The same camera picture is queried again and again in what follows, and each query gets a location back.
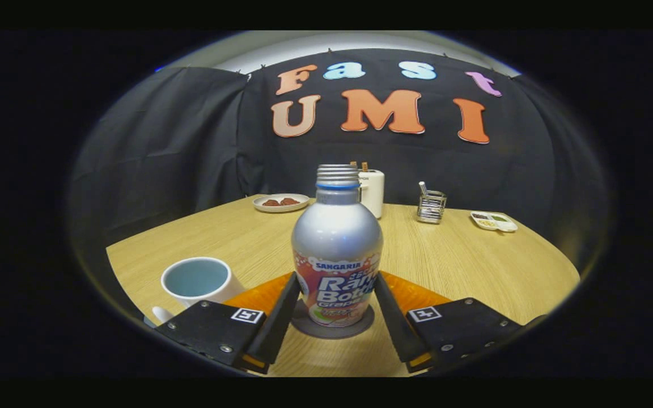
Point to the brown pastry piece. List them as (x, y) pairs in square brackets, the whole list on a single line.
[(289, 201), (271, 203)]

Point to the white toaster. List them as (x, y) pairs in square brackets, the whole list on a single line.
[(373, 192)]

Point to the dark brown round coaster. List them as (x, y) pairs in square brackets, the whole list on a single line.
[(332, 333)]

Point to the wooden table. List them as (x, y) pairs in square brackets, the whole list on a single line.
[(445, 266)]

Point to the silver juice bottle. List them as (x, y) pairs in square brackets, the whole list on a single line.
[(336, 238)]

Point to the metal utensil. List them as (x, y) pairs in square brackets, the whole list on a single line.
[(423, 188)]

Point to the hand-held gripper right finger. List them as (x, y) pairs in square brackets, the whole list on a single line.
[(397, 328)]

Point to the white cup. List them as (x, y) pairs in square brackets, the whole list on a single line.
[(219, 294)]

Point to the white divided dish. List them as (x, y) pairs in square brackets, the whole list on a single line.
[(494, 221)]

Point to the black backdrop cloth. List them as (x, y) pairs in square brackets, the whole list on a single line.
[(162, 141)]

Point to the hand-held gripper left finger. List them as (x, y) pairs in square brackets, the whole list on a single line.
[(278, 328)]

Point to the small white plate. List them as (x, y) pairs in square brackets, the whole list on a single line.
[(281, 208)]

